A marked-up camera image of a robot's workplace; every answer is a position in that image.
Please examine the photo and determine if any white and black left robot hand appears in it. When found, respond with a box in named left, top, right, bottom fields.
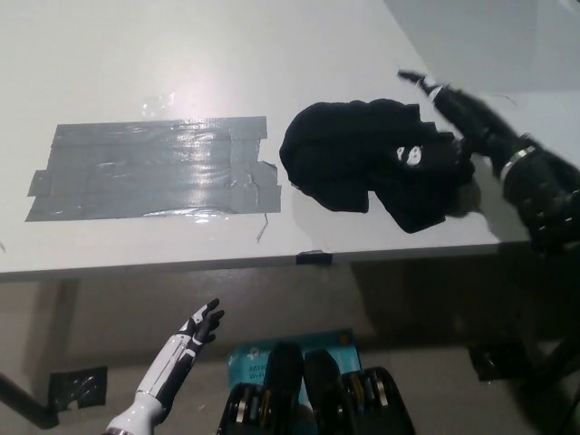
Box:
left=134, top=296, right=227, bottom=410

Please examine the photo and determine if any black t-shirt with white print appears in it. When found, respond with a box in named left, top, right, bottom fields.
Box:
left=277, top=97, right=477, bottom=235

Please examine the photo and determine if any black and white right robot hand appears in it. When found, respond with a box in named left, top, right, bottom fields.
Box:
left=397, top=68, right=517, bottom=167

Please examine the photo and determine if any small black tape piece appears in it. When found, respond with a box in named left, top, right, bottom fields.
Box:
left=295, top=248, right=334, bottom=267

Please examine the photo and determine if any grey duct tape patch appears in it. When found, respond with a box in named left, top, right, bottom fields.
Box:
left=24, top=116, right=283, bottom=223

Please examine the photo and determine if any grey table leg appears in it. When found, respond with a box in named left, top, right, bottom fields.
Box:
left=39, top=278, right=82, bottom=377

